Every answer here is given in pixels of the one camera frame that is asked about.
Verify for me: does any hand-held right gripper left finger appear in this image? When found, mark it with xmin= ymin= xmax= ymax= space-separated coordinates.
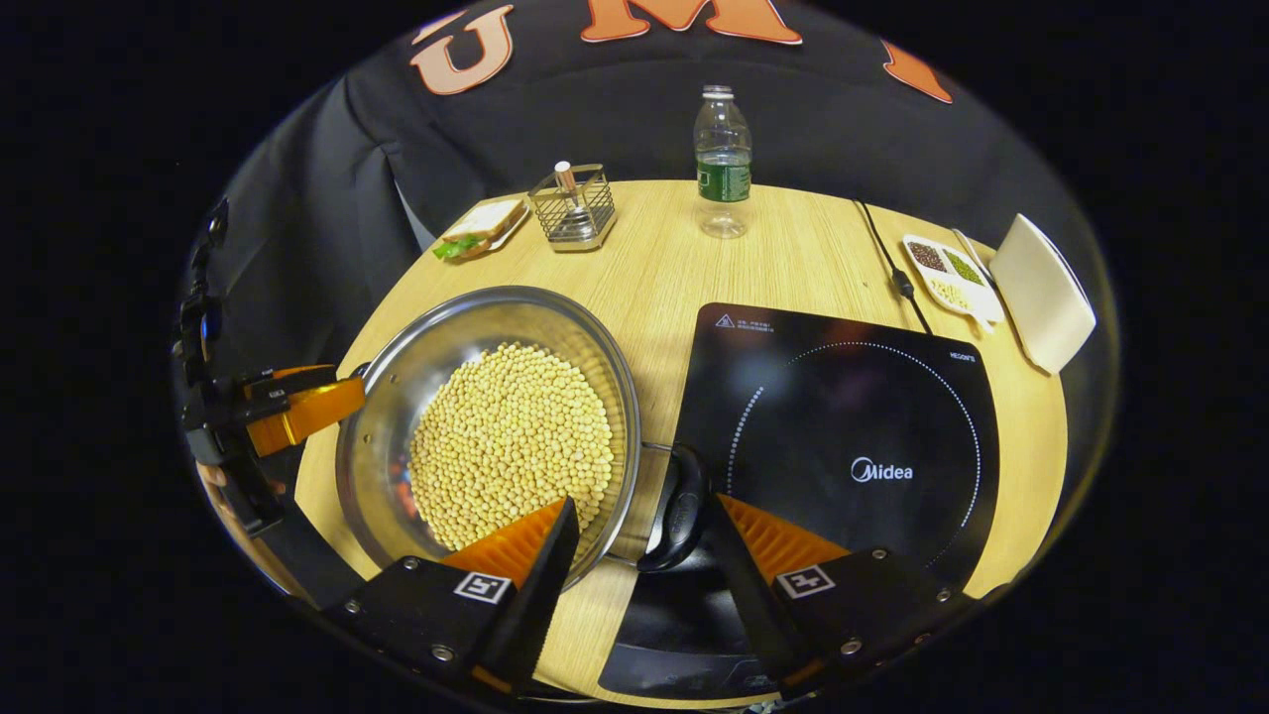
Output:
xmin=327 ymin=496 xmax=582 ymax=695

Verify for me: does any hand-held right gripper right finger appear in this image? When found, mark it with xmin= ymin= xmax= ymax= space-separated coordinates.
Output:
xmin=706 ymin=493 xmax=978 ymax=700

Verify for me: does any stainless steel pot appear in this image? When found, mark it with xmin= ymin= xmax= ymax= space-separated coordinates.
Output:
xmin=335 ymin=286 xmax=711 ymax=596

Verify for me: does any pile of yellow soybeans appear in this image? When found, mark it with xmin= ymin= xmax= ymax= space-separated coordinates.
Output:
xmin=408 ymin=342 xmax=616 ymax=551

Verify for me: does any black induction cooktop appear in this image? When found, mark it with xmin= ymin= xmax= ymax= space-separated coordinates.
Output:
xmin=598 ymin=302 xmax=1000 ymax=700

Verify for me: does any sandwich with lettuce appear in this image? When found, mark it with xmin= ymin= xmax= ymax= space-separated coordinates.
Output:
xmin=433 ymin=198 xmax=524 ymax=261

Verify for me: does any small white plate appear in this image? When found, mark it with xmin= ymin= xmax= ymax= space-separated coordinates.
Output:
xmin=436 ymin=198 xmax=529 ymax=263

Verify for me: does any small shaker bottle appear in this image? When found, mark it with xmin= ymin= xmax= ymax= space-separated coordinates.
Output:
xmin=553 ymin=162 xmax=588 ymax=234

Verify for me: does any white divided grain dish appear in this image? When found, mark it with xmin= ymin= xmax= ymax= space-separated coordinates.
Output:
xmin=902 ymin=234 xmax=1005 ymax=328

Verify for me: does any white toaster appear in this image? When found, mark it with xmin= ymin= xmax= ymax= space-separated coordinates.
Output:
xmin=988 ymin=213 xmax=1096 ymax=375

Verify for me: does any clear plastic water bottle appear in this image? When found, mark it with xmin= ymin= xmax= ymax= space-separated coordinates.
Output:
xmin=693 ymin=85 xmax=752 ymax=239

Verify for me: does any metal wire basket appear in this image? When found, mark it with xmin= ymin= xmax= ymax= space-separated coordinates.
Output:
xmin=528 ymin=162 xmax=617 ymax=252

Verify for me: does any black power cable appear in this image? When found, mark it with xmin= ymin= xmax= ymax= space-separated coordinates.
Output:
xmin=855 ymin=198 xmax=933 ymax=333

